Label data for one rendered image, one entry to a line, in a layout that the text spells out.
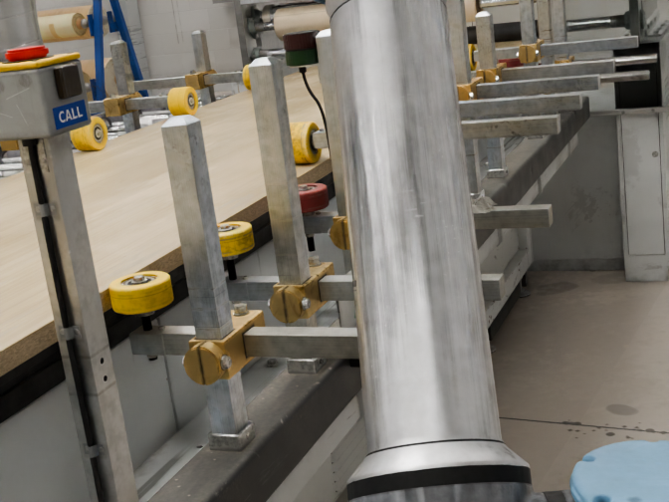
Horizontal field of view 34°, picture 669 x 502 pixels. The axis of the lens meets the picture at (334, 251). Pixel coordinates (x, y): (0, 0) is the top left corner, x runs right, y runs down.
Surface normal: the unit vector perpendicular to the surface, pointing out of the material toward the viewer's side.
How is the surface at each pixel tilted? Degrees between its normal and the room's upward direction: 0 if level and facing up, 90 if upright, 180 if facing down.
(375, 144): 60
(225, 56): 90
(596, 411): 0
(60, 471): 90
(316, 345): 90
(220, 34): 90
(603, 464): 5
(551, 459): 0
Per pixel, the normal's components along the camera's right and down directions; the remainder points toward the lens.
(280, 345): -0.36, 0.29
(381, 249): -0.53, -0.22
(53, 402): 0.92, -0.02
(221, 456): -0.12, -0.96
